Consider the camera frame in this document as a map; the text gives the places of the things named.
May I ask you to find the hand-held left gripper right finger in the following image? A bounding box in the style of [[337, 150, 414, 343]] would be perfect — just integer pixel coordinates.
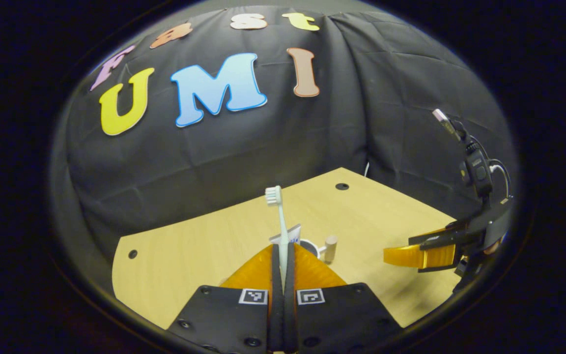
[[285, 242, 404, 354]]

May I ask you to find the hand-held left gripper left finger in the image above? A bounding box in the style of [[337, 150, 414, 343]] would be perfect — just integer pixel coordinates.
[[168, 244, 283, 354]]

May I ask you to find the white cup with wooden handle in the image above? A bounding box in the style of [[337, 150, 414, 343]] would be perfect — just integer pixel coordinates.
[[297, 235, 339, 264]]

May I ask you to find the white toothpaste tube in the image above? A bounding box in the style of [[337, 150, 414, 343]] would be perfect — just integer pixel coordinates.
[[269, 224, 302, 245]]

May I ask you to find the pale green toothbrush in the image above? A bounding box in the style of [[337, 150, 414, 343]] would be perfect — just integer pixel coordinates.
[[265, 185, 291, 291]]

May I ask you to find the light wooden desktop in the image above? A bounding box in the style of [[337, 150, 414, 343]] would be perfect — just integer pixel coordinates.
[[112, 167, 460, 330]]

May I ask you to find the black backdrop cloth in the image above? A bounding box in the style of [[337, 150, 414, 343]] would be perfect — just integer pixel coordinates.
[[52, 5, 517, 295]]

